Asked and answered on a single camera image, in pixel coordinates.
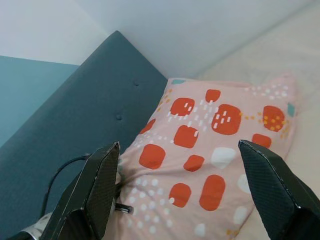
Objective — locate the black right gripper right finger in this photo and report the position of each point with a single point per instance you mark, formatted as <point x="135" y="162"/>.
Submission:
<point x="280" y="195"/>

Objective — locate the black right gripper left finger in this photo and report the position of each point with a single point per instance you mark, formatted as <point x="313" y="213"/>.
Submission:
<point x="85" y="200"/>

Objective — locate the dark blue tufted headboard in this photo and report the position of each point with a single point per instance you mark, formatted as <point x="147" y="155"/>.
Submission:
<point x="75" y="112"/>

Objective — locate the pink pillow with red spots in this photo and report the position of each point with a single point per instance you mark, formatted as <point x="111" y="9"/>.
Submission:
<point x="187" y="150"/>

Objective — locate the white bed sheet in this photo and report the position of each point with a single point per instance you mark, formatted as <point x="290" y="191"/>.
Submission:
<point x="275" y="55"/>

